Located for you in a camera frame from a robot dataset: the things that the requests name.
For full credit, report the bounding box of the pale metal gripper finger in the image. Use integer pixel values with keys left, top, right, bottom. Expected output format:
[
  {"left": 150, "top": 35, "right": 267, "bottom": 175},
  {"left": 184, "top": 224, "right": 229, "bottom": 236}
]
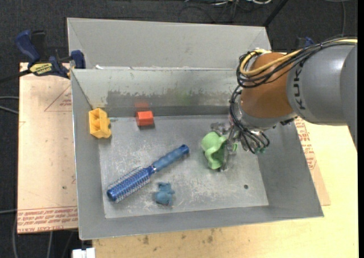
[
  {"left": 209, "top": 122, "right": 229, "bottom": 136},
  {"left": 219, "top": 136, "right": 230, "bottom": 172}
]

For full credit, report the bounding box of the light green plastic toy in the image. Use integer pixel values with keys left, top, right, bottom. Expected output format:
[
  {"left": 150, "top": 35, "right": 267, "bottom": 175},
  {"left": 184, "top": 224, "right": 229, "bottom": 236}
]
[{"left": 200, "top": 131, "right": 229, "bottom": 170}]

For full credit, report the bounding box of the grey metal bin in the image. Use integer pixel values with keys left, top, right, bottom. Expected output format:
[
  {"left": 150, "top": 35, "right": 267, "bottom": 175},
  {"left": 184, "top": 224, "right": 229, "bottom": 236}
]
[{"left": 67, "top": 17, "right": 325, "bottom": 240}]

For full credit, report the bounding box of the blue toy animal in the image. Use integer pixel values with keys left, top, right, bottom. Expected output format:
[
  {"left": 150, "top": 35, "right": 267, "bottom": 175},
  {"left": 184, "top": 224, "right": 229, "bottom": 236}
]
[{"left": 153, "top": 182, "right": 176, "bottom": 206}]

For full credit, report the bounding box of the red-orange block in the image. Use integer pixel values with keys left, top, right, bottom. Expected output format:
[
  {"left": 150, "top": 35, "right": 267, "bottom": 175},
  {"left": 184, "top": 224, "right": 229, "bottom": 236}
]
[{"left": 135, "top": 110, "right": 155, "bottom": 127}]

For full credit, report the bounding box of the blue hairbrush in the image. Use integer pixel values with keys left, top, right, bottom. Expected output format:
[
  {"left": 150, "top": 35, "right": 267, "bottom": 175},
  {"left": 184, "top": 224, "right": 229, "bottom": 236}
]
[{"left": 106, "top": 144, "right": 190, "bottom": 202}]

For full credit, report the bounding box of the yellow plastic block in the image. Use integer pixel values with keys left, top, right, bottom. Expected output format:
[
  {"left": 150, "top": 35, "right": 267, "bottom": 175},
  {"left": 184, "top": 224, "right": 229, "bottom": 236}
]
[{"left": 88, "top": 107, "right": 112, "bottom": 139}]

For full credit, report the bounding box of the brown cardboard board red print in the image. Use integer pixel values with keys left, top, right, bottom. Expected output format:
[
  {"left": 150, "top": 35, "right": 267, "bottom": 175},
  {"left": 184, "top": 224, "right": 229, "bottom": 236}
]
[{"left": 16, "top": 62, "right": 332, "bottom": 235}]

